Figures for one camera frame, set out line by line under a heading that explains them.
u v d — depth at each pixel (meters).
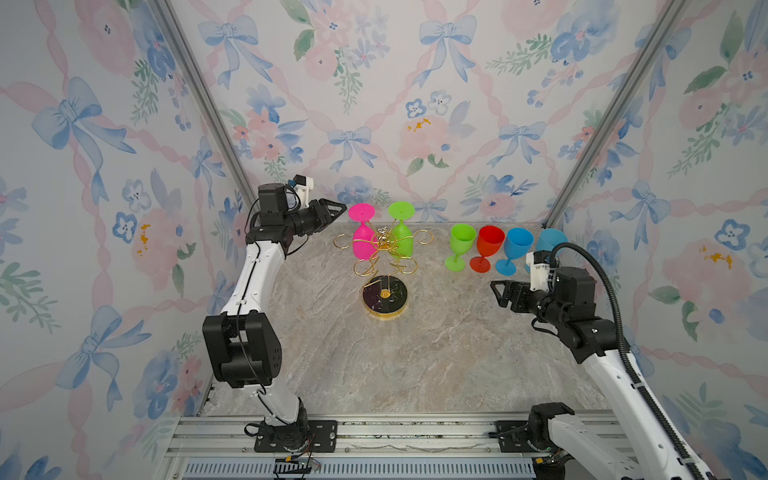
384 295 0.98
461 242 0.96
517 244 0.94
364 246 0.77
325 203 0.73
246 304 0.48
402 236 0.87
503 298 0.68
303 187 0.75
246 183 1.05
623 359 0.46
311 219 0.72
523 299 0.65
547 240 0.98
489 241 0.96
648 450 0.40
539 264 0.65
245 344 0.46
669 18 0.69
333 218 0.74
